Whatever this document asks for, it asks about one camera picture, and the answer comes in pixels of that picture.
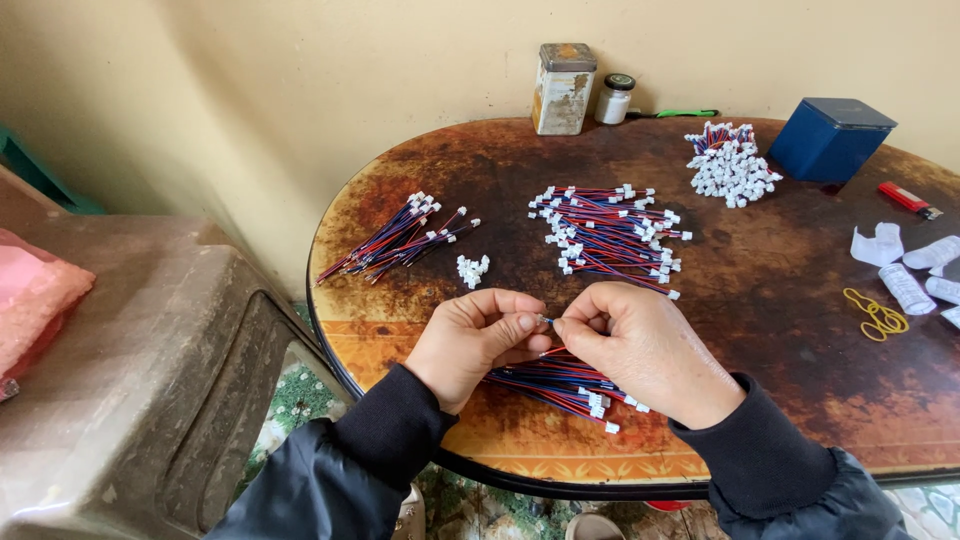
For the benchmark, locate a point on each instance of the person's left hand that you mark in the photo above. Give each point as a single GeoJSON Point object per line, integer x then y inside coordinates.
{"type": "Point", "coordinates": [450, 352]}

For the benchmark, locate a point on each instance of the person's right hand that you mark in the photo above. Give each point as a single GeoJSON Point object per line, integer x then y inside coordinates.
{"type": "Point", "coordinates": [645, 352]}

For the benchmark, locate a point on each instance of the small pile of white connectors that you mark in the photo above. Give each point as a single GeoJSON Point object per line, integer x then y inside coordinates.
{"type": "Point", "coordinates": [472, 270]}

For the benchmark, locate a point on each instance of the red plastic object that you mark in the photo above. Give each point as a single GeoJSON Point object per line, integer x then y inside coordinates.
{"type": "Point", "coordinates": [667, 505]}

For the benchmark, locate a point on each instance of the beige shoe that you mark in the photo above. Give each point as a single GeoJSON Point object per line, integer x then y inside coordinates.
{"type": "Point", "coordinates": [411, 517]}

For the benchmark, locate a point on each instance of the grey sandal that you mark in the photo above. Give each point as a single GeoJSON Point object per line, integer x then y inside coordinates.
{"type": "Point", "coordinates": [592, 527]}

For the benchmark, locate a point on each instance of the yellow rubber bands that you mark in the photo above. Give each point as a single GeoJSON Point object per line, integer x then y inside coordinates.
{"type": "Point", "coordinates": [877, 316]}

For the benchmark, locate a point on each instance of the small white jar black lid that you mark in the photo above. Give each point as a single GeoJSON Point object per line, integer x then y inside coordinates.
{"type": "Point", "coordinates": [614, 101]}

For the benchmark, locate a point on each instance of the white paper roll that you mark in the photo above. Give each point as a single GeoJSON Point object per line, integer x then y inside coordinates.
{"type": "Point", "coordinates": [906, 289]}
{"type": "Point", "coordinates": [934, 253]}
{"type": "Point", "coordinates": [952, 316]}
{"type": "Point", "coordinates": [945, 289]}

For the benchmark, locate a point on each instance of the rusty metal tin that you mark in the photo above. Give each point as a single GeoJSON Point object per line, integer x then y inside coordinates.
{"type": "Point", "coordinates": [562, 94]}

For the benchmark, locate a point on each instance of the blue tin box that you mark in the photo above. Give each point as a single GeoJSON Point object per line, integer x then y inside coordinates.
{"type": "Point", "coordinates": [825, 142]}

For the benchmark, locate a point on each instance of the grey plastic stool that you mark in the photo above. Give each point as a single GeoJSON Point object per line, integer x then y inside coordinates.
{"type": "Point", "coordinates": [150, 375]}

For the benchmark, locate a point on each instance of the red lighter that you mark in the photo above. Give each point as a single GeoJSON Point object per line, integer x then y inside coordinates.
{"type": "Point", "coordinates": [904, 198]}

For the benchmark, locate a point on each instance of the pink plastic bag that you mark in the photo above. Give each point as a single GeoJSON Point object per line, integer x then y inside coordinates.
{"type": "Point", "coordinates": [34, 300]}

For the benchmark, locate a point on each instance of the green plastic furniture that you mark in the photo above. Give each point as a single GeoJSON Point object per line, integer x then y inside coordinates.
{"type": "Point", "coordinates": [37, 176]}

